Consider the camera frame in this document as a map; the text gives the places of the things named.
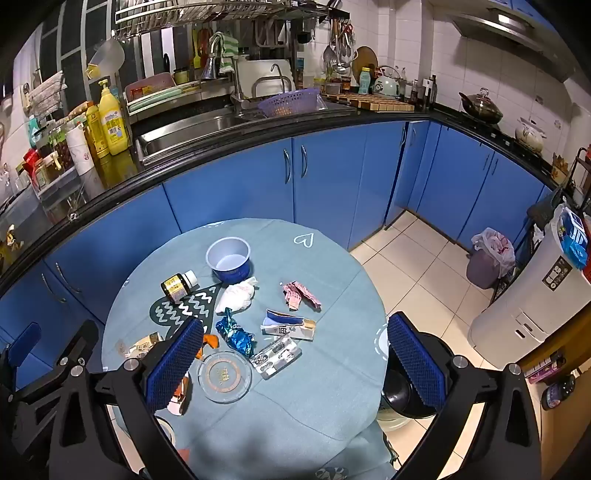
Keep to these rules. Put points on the crumpled pink wrapper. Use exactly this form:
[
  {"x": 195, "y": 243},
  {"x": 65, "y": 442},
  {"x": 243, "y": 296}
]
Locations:
[{"x": 295, "y": 293}]

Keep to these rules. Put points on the steel range hood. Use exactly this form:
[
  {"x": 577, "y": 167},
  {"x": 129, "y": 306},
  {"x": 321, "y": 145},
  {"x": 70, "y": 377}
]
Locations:
[{"x": 508, "y": 25}]

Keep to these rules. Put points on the round wooden board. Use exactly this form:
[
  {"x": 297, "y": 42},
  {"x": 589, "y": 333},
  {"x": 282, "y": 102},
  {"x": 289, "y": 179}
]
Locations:
[{"x": 367, "y": 57}]

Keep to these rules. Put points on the hanging grey cloth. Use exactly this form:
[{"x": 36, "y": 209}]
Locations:
[{"x": 46, "y": 90}]

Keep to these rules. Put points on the pink plastic basket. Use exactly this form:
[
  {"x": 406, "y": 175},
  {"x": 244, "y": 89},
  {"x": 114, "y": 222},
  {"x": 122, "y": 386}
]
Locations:
[{"x": 150, "y": 83}]

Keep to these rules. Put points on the clear blister pack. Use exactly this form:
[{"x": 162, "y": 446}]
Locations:
[{"x": 277, "y": 357}]

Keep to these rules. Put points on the orange bottle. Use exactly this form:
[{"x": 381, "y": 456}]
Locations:
[{"x": 94, "y": 134}]

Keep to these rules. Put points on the mint green kettle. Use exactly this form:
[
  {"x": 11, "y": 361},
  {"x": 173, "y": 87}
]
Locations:
[{"x": 385, "y": 85}]

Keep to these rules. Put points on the teal bottle yellow cap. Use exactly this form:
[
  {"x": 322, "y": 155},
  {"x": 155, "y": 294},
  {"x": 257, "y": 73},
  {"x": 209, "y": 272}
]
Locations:
[{"x": 365, "y": 81}]

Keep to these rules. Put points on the wooden slatted trivet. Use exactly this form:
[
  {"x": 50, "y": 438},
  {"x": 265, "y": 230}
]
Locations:
[{"x": 369, "y": 102}]

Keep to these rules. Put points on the jar of dried dates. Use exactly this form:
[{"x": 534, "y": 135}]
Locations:
[{"x": 62, "y": 154}]

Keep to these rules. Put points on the dark trash bin with bag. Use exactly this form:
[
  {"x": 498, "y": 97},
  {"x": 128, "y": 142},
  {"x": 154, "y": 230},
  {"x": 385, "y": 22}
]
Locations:
[{"x": 496, "y": 244}]

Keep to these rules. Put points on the brown pill bottle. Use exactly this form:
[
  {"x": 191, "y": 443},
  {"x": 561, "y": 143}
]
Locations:
[{"x": 178, "y": 286}]

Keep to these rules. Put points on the small cardboard packet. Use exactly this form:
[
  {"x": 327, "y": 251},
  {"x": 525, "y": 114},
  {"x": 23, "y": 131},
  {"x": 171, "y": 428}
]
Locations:
[{"x": 143, "y": 345}]

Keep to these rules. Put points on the black kitchen countertop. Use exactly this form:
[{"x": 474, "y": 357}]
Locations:
[{"x": 115, "y": 170}]

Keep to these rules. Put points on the green striped cloth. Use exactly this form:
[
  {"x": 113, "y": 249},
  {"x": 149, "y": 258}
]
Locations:
[{"x": 228, "y": 50}]

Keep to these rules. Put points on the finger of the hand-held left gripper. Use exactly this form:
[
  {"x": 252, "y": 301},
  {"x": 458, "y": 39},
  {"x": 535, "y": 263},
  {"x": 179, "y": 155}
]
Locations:
[
  {"x": 76, "y": 344},
  {"x": 25, "y": 340}
]

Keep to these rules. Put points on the purple box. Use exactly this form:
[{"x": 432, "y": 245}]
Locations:
[{"x": 545, "y": 369}]

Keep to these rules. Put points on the black stool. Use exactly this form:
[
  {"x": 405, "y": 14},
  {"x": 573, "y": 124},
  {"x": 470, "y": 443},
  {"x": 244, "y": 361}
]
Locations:
[{"x": 397, "y": 392}]

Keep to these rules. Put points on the white paper towel roll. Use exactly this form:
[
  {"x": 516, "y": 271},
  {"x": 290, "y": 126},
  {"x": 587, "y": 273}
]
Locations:
[{"x": 82, "y": 152}]

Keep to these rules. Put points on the yellow detergent bottle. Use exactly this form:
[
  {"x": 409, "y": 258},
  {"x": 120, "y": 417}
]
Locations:
[{"x": 113, "y": 124}]

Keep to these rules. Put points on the wok with glass lid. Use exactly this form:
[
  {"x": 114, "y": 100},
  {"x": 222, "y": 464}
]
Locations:
[{"x": 480, "y": 108}]

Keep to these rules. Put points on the purple plastic basket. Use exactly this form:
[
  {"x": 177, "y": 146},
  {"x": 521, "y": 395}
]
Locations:
[{"x": 288, "y": 104}]

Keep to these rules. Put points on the purple trash bin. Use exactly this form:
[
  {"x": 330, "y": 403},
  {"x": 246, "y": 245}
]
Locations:
[{"x": 482, "y": 272}]

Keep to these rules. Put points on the hanging metal utensils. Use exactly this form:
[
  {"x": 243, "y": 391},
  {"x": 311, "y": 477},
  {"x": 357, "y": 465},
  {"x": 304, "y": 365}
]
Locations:
[{"x": 339, "y": 50}]

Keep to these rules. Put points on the small curved faucet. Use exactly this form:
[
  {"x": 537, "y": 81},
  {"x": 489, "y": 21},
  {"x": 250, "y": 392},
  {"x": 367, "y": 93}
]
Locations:
[{"x": 281, "y": 74}]

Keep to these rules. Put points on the red packet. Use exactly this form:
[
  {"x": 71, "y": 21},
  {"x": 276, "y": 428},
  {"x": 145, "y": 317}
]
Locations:
[{"x": 32, "y": 164}]

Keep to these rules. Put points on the blue kitchen cabinet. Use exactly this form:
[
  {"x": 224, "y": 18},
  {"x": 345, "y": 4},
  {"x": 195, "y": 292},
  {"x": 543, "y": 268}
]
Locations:
[{"x": 323, "y": 184}]

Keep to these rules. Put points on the steel sink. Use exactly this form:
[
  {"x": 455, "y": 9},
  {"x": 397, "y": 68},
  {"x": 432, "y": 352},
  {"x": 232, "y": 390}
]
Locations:
[{"x": 194, "y": 131}]

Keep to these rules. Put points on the silver pull-out faucet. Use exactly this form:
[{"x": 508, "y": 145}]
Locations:
[{"x": 210, "y": 64}]

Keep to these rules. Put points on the dark round jar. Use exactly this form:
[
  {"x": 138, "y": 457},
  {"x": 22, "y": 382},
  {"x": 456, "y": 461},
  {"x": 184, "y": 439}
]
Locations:
[{"x": 557, "y": 392}]

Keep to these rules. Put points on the metal dish rack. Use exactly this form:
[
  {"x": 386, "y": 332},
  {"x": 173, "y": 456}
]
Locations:
[{"x": 207, "y": 18}]

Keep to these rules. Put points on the dark tree-shaped placemat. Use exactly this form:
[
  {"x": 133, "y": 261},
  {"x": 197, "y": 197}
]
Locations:
[{"x": 184, "y": 307}]

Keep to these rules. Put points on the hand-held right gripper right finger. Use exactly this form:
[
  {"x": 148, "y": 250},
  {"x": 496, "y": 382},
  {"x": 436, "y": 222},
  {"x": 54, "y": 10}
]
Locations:
[{"x": 418, "y": 364}]

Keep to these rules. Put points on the green drainer tray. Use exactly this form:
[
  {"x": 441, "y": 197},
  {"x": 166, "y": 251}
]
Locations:
[{"x": 161, "y": 99}]

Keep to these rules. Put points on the crumpled white tissue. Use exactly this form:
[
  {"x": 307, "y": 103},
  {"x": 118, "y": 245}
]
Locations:
[{"x": 235, "y": 297}]

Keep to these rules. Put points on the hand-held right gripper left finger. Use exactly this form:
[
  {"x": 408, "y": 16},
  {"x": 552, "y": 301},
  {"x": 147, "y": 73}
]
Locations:
[{"x": 175, "y": 364}]

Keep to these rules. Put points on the white ceramic teapot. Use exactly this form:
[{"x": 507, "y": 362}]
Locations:
[{"x": 531, "y": 136}]

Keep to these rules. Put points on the blue carton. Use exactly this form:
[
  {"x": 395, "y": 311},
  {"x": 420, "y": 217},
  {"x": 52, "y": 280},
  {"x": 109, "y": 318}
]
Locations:
[{"x": 575, "y": 240}]

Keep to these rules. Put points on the opened cigarette box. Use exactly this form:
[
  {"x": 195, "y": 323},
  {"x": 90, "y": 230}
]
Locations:
[{"x": 286, "y": 328}]

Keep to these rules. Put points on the crumpled blue foil wrapper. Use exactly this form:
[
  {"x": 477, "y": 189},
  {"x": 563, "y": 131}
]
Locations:
[{"x": 238, "y": 339}]

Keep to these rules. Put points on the dark sauce bottle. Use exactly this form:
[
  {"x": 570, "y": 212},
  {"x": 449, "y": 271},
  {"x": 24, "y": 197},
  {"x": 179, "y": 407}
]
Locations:
[{"x": 431, "y": 92}]

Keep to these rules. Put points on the white round container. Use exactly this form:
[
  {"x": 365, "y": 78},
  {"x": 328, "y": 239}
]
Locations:
[{"x": 164, "y": 427}]

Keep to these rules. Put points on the white cutting board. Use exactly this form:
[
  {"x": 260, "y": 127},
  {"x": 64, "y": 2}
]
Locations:
[{"x": 251, "y": 74}]

